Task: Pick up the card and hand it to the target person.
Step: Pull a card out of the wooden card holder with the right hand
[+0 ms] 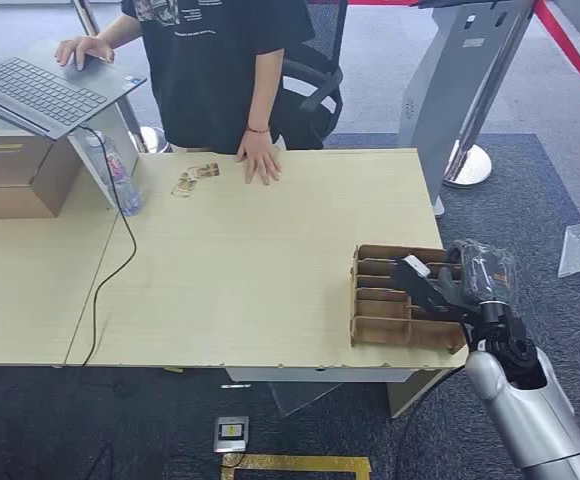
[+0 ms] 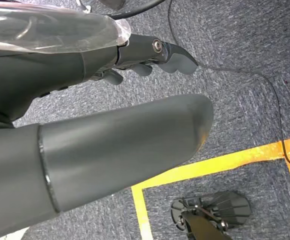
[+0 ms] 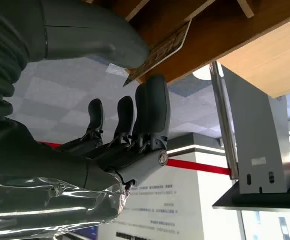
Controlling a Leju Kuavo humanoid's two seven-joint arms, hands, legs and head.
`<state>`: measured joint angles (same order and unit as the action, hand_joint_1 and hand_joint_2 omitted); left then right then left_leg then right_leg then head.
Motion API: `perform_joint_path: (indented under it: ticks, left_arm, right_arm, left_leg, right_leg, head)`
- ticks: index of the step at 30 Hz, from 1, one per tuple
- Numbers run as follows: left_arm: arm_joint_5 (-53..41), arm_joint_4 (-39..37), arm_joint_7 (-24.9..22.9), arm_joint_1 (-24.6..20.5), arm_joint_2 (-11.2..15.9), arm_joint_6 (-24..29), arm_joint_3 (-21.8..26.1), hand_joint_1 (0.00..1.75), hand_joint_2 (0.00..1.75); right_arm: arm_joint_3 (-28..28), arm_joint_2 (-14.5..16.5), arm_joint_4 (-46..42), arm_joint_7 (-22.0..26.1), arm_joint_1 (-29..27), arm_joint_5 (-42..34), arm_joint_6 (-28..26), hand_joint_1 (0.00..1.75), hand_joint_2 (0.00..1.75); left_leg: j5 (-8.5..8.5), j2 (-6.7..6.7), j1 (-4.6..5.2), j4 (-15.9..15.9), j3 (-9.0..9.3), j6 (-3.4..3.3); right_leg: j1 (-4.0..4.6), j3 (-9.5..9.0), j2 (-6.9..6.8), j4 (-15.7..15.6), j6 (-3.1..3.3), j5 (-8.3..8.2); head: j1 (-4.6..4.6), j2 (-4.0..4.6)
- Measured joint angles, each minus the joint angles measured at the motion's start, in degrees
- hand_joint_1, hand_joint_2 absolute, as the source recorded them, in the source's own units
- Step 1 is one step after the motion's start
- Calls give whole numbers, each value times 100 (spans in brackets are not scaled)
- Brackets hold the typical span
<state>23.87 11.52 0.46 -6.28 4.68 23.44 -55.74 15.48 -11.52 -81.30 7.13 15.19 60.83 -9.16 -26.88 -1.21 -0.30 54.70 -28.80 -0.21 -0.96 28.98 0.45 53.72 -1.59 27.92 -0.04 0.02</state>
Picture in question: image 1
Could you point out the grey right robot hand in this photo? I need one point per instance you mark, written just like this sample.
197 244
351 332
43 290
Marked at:
485 275

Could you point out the person's left hand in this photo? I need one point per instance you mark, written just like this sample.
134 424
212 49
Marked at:
259 158

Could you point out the person's right hand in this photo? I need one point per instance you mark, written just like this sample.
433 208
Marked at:
82 48

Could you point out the person's left forearm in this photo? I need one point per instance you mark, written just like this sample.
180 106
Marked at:
266 89

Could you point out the person's right forearm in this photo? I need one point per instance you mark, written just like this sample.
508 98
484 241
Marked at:
122 32

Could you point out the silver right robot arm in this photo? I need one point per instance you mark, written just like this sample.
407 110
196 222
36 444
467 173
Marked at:
530 411

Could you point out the person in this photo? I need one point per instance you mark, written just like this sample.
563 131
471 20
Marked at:
210 73

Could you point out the wooden card organizer box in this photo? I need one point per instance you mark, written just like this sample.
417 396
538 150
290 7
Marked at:
380 331

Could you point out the grey laptop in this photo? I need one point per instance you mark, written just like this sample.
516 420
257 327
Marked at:
45 93

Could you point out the white laptop stand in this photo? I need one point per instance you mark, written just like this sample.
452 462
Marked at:
120 129

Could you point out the black office chair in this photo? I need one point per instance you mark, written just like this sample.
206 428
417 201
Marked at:
320 79

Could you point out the clear plastic water bottle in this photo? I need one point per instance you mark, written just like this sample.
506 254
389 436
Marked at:
125 189

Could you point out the pale desk leg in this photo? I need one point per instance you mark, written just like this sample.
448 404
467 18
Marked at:
410 394

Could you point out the brown cardboard box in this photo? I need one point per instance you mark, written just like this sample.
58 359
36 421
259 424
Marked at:
15 175

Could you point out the grey kiosk stand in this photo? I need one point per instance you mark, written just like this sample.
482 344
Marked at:
445 93

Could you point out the red barrier belt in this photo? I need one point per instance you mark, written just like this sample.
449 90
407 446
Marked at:
570 53

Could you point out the metal floor socket box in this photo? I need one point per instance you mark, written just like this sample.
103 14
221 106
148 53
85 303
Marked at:
231 434

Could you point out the yellow floor tape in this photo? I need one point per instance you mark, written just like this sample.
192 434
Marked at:
294 462

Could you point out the chrome stanchion post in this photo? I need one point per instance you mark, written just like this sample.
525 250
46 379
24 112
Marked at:
153 139
470 166

